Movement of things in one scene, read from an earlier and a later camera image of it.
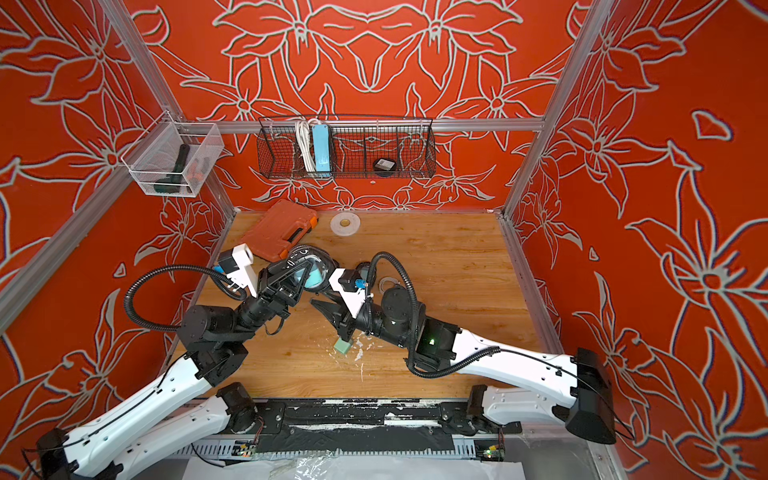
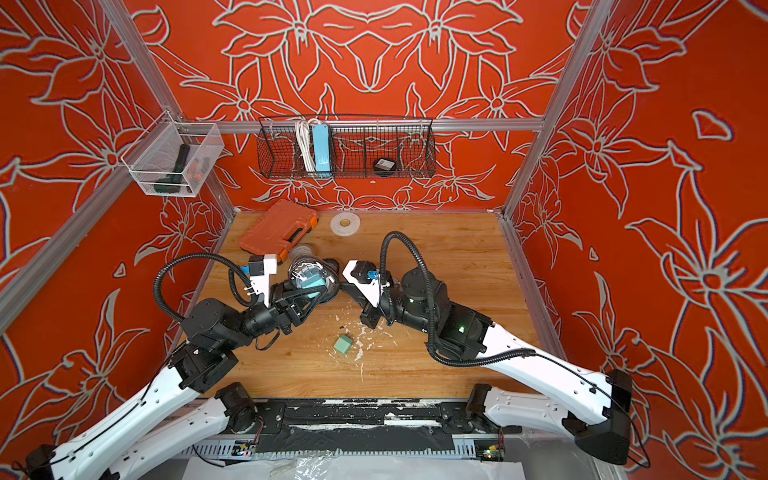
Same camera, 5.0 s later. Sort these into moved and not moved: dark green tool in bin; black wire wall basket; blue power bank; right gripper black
Moved: right gripper black
Not moved: dark green tool in bin; black wire wall basket; blue power bank
